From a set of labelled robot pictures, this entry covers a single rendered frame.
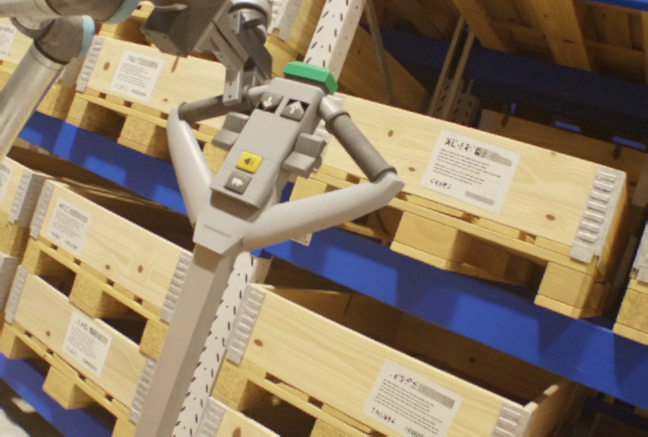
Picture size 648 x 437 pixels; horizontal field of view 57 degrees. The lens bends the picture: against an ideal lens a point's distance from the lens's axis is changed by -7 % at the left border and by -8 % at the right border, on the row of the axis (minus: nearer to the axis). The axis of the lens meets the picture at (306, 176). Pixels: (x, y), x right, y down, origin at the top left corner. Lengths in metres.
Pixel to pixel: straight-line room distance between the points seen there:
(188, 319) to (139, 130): 1.26
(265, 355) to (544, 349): 0.71
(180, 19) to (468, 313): 1.05
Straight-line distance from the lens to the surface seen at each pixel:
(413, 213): 1.56
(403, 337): 2.79
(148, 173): 2.13
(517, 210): 1.49
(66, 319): 2.26
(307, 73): 0.97
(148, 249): 1.99
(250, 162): 0.91
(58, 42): 1.70
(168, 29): 0.75
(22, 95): 1.79
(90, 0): 0.82
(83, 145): 2.41
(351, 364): 1.59
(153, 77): 2.13
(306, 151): 0.89
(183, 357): 0.93
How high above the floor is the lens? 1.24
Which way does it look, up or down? 1 degrees up
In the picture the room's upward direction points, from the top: 20 degrees clockwise
